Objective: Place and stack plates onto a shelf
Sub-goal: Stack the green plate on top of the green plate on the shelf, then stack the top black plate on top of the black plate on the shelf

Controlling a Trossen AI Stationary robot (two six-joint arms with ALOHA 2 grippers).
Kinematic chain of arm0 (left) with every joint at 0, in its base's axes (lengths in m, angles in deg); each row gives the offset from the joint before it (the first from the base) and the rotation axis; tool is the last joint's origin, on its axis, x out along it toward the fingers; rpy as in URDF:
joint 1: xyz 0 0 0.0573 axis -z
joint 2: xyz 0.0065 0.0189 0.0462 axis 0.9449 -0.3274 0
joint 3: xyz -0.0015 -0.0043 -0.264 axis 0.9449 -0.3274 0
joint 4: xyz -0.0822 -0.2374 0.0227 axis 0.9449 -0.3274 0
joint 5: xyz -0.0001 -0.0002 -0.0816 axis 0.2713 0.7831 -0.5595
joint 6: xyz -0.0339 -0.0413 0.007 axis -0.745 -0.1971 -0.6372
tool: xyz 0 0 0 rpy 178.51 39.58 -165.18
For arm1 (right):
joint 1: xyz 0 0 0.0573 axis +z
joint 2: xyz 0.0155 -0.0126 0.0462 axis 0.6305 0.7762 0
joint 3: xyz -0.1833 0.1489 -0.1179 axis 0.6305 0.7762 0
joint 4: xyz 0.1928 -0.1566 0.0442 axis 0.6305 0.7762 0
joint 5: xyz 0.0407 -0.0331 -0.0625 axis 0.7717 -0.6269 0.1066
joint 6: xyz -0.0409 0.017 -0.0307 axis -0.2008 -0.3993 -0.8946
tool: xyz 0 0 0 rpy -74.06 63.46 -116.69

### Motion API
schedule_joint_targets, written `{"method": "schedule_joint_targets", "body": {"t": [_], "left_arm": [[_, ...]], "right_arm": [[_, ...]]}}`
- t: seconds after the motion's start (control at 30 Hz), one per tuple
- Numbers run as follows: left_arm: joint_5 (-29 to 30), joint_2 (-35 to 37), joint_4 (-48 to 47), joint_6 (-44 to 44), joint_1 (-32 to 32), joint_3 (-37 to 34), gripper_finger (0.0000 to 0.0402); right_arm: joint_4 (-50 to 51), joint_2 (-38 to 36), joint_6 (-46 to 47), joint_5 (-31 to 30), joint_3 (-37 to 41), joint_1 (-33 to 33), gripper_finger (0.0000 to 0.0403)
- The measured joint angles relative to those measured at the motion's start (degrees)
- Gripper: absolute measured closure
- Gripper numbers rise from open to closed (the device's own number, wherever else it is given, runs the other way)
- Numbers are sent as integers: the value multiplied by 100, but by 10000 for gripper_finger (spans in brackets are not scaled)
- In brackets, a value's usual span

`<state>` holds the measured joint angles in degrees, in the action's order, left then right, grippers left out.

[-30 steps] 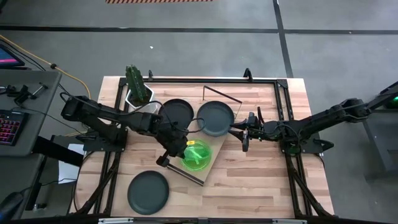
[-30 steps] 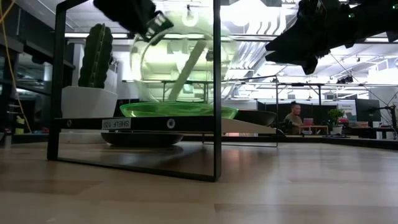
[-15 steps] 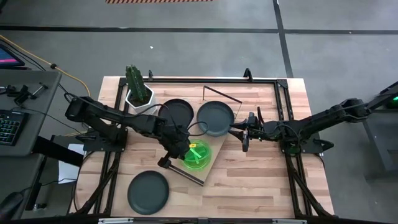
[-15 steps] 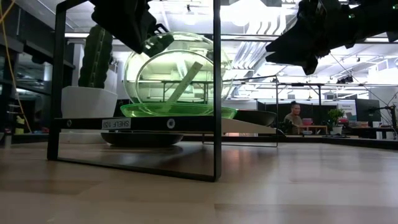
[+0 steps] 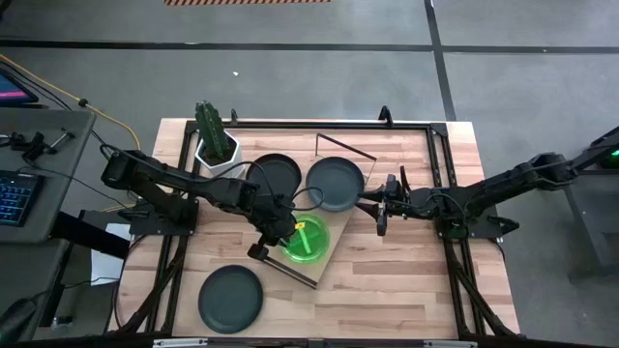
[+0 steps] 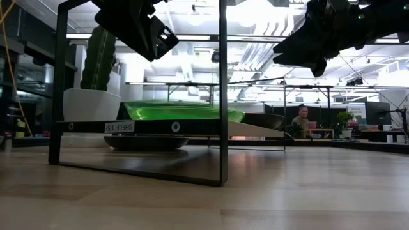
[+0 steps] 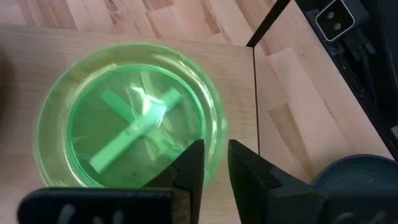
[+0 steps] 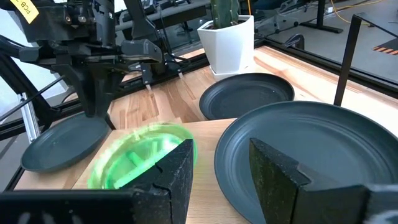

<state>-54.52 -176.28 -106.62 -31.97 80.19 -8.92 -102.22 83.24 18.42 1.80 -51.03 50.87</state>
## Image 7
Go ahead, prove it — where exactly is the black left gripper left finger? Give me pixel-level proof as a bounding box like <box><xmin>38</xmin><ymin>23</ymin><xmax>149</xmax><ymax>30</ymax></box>
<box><xmin>17</xmin><ymin>139</ymin><xmax>205</xmax><ymax>224</ymax></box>

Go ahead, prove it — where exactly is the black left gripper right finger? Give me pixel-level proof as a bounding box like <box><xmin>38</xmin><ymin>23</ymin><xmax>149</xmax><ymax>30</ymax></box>
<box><xmin>228</xmin><ymin>139</ymin><xmax>398</xmax><ymax>224</ymax></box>

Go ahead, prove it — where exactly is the dark blue-grey plate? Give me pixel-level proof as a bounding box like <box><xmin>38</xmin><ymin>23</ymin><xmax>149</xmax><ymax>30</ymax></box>
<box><xmin>312</xmin><ymin>154</ymin><xmax>398</xmax><ymax>192</ymax></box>

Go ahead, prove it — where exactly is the black aluminium rig frame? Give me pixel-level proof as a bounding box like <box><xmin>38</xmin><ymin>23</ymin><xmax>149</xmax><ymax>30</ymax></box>
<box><xmin>295</xmin><ymin>0</ymin><xmax>398</xmax><ymax>161</ymax></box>

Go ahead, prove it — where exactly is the small square camera box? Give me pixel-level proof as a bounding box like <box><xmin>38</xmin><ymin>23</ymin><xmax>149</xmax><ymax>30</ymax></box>
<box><xmin>315</xmin><ymin>0</ymin><xmax>356</xmax><ymax>44</ymax></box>

